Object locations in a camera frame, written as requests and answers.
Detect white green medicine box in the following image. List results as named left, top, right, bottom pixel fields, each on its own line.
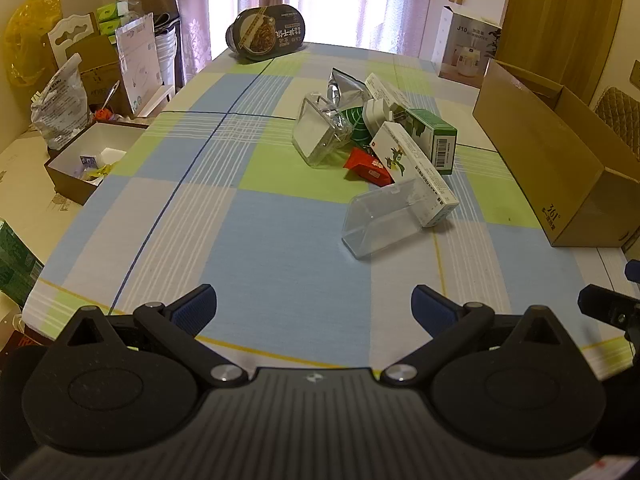
left=370, top=122, right=459, bottom=228

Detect clear plastic box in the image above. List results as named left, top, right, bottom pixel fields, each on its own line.
left=342, top=179, right=430, bottom=259

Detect green white carton box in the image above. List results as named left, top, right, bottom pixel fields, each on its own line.
left=364, top=73, right=458, bottom=174

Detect red snack packet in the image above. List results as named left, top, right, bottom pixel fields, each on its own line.
left=344, top=148, right=393, bottom=188

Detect white power adapter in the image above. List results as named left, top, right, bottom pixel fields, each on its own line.
left=362, top=99, right=394, bottom=136

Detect clear plastic container with clip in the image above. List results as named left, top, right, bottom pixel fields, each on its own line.
left=292, top=92, right=354, bottom=167

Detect checkered tablecloth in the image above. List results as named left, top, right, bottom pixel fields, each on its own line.
left=23, top=44, right=638, bottom=376

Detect large brown cardboard box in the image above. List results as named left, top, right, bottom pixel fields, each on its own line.
left=473, top=60, right=639, bottom=247

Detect green package at edge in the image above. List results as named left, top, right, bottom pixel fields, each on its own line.
left=0, top=220, right=43, bottom=309

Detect open box with trinkets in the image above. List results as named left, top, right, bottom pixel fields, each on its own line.
left=44, top=122, right=146, bottom=205

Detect quilted brown chair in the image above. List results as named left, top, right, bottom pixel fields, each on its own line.
left=596, top=87, right=640, bottom=157

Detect green leaf pattern packet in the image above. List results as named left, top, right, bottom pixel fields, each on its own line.
left=342, top=106, right=372, bottom=148

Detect white printed plastic bag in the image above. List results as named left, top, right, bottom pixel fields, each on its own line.
left=30, top=53, right=92, bottom=151

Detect brown cardboard box stack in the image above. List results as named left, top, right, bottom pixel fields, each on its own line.
left=47, top=14, right=134, bottom=117

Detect silver foil pouch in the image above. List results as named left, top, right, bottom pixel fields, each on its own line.
left=326, top=68, right=372, bottom=110

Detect white appliance retail box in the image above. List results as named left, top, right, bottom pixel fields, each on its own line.
left=432, top=6, right=501, bottom=89

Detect white buckets stack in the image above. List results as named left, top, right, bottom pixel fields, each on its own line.
left=154, top=12, right=180, bottom=91

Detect black instant noodle bowl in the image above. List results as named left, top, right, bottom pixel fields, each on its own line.
left=226, top=4, right=306, bottom=62

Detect green tissue packs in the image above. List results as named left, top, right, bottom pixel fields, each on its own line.
left=94, top=0, right=142, bottom=36

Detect yellow plastic bag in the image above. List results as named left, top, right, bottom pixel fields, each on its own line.
left=2, top=0, right=63, bottom=87

